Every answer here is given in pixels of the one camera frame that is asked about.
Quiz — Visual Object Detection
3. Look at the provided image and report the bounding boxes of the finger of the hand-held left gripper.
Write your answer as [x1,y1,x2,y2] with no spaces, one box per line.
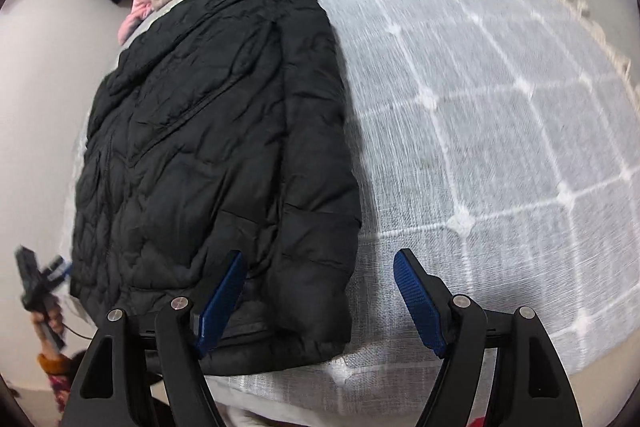
[46,256,70,290]

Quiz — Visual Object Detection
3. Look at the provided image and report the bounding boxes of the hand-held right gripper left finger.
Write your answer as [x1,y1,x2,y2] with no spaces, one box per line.
[67,251,247,427]

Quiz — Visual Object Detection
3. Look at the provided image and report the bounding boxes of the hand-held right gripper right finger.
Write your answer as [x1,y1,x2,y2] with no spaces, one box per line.
[392,249,583,427]

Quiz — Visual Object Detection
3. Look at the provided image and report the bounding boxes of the black quilted jacket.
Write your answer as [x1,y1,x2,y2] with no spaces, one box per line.
[67,0,363,378]

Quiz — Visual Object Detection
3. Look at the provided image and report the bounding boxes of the person's left hand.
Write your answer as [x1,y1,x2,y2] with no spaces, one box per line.
[31,301,66,358]

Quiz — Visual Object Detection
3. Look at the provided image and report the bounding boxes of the white checked blanket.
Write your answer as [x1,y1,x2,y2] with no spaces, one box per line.
[62,0,640,388]

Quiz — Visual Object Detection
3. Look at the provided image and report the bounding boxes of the thin black cable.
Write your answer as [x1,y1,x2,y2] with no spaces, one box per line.
[62,326,97,342]

